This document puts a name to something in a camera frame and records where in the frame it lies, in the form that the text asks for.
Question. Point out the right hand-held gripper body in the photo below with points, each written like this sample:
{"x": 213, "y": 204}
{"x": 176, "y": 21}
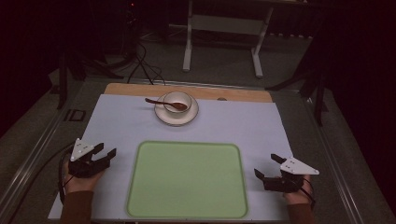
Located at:
{"x": 295, "y": 168}

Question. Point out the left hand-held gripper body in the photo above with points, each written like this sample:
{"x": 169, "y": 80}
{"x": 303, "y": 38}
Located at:
{"x": 81, "y": 149}

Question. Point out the green tray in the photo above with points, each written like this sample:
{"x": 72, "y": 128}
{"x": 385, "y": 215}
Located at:
{"x": 186, "y": 180}

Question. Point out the metal floor rail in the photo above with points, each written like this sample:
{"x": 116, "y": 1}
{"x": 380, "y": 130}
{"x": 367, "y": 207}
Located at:
{"x": 336, "y": 168}
{"x": 34, "y": 155}

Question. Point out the brown spoon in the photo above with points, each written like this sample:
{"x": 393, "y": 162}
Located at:
{"x": 180, "y": 106}

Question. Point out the black stand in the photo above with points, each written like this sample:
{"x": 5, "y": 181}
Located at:
{"x": 63, "y": 84}
{"x": 319, "y": 102}

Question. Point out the white cup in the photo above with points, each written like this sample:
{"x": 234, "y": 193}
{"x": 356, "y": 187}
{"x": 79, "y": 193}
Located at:
{"x": 178, "y": 96}

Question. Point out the person's right hand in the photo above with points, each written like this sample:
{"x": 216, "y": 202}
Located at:
{"x": 299, "y": 197}

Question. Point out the pale table mat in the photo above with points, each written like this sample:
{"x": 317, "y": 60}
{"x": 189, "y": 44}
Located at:
{"x": 118, "y": 124}

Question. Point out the white saucer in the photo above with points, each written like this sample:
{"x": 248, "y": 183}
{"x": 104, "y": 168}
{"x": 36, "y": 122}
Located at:
{"x": 177, "y": 120}

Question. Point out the person's left hand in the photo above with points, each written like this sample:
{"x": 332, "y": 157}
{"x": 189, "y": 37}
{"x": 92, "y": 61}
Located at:
{"x": 80, "y": 184}

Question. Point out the small grey round fitting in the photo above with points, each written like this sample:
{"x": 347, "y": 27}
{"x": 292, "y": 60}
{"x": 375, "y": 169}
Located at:
{"x": 221, "y": 99}

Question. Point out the white metal stand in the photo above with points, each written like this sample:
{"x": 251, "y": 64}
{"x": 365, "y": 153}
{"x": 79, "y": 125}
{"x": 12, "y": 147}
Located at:
{"x": 186, "y": 56}

